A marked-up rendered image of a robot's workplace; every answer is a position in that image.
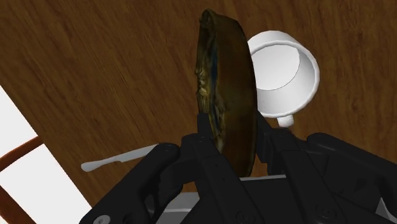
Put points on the white mug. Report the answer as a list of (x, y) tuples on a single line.
[(279, 68)]

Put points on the dark golden brown plate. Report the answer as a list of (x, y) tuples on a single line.
[(232, 93)]

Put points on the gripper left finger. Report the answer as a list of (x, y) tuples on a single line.
[(204, 161)]

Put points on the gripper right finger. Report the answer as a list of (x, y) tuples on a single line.
[(322, 173)]

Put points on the grey table knife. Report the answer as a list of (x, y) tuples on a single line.
[(118, 158)]

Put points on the brown wooden table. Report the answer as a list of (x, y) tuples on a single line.
[(108, 68)]

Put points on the brown wooden chair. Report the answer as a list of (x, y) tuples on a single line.
[(18, 152)]

